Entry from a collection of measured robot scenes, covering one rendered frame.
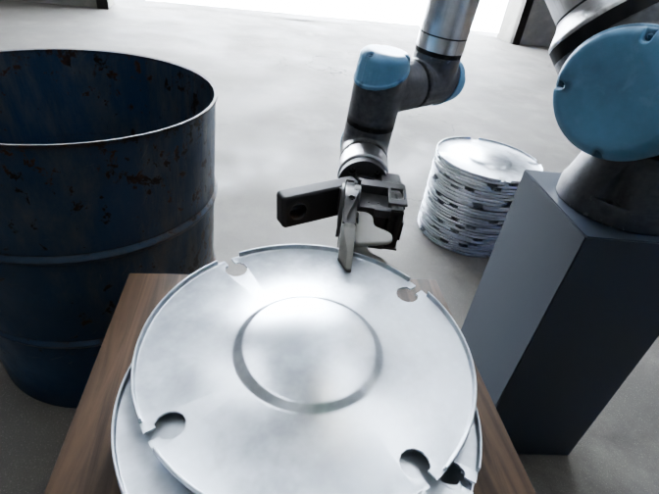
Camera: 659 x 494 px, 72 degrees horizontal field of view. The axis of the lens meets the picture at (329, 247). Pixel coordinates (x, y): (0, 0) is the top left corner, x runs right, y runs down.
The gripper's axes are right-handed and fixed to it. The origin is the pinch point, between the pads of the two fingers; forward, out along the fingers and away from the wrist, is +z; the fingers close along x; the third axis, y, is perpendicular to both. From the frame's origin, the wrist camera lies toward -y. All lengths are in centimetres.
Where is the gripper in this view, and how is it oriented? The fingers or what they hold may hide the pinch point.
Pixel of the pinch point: (341, 265)
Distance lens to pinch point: 49.8
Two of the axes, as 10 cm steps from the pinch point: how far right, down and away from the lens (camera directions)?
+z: -0.7, 6.0, -8.0
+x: -1.1, 7.9, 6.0
